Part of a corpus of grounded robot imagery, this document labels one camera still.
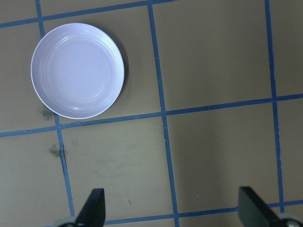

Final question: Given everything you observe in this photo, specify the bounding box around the white round plate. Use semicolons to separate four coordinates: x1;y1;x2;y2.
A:
30;22;125;120

